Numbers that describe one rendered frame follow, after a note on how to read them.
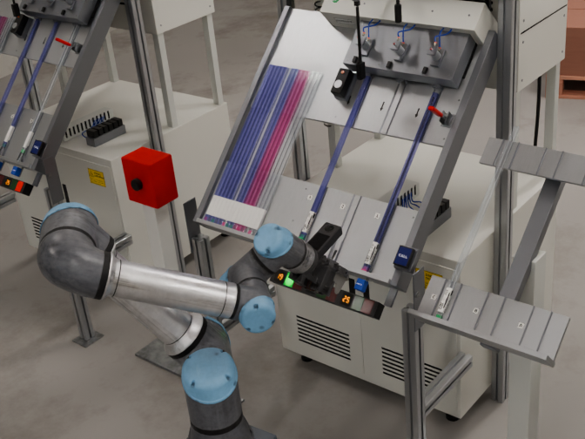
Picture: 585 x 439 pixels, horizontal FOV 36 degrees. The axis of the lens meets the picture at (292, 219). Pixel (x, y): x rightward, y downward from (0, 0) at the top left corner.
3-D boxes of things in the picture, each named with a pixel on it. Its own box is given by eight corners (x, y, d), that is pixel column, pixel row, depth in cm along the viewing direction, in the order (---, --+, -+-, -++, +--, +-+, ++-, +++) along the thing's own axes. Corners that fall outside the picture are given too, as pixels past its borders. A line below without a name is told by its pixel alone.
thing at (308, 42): (452, 153, 234) (445, 146, 230) (258, 112, 272) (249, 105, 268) (495, 41, 238) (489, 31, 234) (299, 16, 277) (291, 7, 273)
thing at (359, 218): (397, 283, 227) (392, 280, 224) (205, 222, 265) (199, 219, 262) (423, 214, 229) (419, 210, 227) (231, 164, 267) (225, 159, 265)
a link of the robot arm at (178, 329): (206, 403, 204) (23, 255, 179) (200, 364, 217) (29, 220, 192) (246, 371, 202) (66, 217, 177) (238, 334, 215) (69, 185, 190)
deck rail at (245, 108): (209, 229, 267) (197, 222, 262) (205, 227, 268) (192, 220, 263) (299, 16, 277) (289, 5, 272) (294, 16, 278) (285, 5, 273)
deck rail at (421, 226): (406, 293, 227) (396, 286, 222) (399, 291, 228) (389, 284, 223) (502, 42, 237) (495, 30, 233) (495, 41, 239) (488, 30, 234)
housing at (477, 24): (492, 57, 239) (474, 30, 228) (341, 36, 267) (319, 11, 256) (502, 30, 240) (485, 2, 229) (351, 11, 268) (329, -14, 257)
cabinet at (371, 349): (460, 435, 277) (460, 262, 248) (284, 361, 318) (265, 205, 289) (550, 328, 321) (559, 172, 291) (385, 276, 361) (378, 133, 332)
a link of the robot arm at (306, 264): (285, 233, 204) (313, 242, 199) (295, 239, 208) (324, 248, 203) (272, 264, 203) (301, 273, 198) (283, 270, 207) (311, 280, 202)
